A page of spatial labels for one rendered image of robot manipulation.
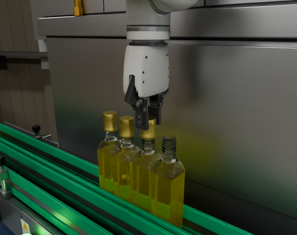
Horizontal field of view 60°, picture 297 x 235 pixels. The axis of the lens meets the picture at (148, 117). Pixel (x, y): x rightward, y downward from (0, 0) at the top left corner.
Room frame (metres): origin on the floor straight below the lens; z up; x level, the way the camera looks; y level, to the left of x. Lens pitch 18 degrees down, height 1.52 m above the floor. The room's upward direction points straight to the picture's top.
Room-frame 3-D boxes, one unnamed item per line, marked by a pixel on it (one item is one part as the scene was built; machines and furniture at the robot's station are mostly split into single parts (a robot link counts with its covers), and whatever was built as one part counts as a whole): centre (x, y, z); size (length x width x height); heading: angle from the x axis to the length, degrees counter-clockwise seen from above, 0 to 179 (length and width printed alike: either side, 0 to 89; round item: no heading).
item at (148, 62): (0.53, 0.00, 1.45); 0.10 x 0.07 x 0.11; 142
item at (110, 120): (0.60, 0.09, 1.31); 0.04 x 0.04 x 0.04
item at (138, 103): (0.50, 0.02, 1.36); 0.03 x 0.03 x 0.07; 52
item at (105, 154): (0.60, 0.09, 1.16); 0.06 x 0.06 x 0.21; 53
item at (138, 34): (0.53, 0.00, 1.51); 0.09 x 0.08 x 0.03; 142
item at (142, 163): (0.53, 0.00, 1.16); 0.06 x 0.06 x 0.21; 52
